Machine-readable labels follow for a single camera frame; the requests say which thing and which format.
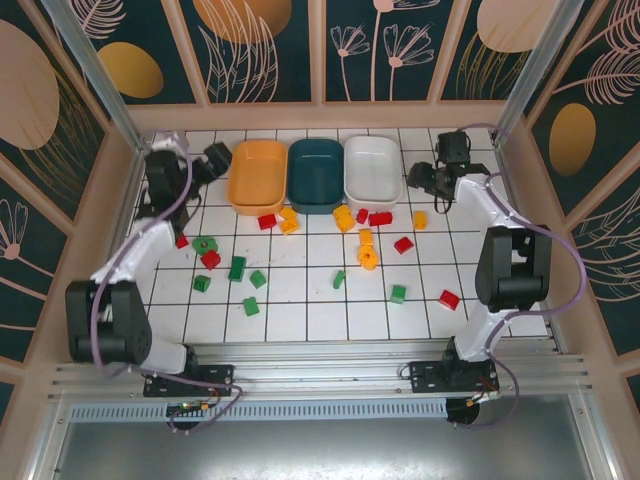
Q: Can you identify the yellow lego with hole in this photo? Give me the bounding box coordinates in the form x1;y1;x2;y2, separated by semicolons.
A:
357;244;380;273

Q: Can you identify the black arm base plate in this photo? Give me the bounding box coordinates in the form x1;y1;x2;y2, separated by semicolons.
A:
143;363;236;399
407;359;501;396

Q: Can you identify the grey metal sheet panel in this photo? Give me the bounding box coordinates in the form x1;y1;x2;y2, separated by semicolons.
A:
49;419;596;480

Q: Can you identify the white plastic bin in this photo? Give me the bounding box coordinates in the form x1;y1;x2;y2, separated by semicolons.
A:
342;135;405;211

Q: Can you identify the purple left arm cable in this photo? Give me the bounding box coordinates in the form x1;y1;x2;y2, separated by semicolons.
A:
92;130;246;434

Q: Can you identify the orange plastic bin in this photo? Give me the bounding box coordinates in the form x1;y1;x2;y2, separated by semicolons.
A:
227;139;290;216

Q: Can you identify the grey slotted cable duct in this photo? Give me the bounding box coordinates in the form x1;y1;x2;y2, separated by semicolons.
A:
67;397;451;424

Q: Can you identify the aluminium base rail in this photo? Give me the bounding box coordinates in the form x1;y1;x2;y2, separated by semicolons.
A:
47;339;596;401

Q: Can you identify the teal plastic bin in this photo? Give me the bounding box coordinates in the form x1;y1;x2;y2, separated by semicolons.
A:
285;138;347;215

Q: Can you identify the aluminium frame post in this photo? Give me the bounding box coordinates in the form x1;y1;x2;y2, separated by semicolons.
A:
492;0;599;146
39;0;151;154

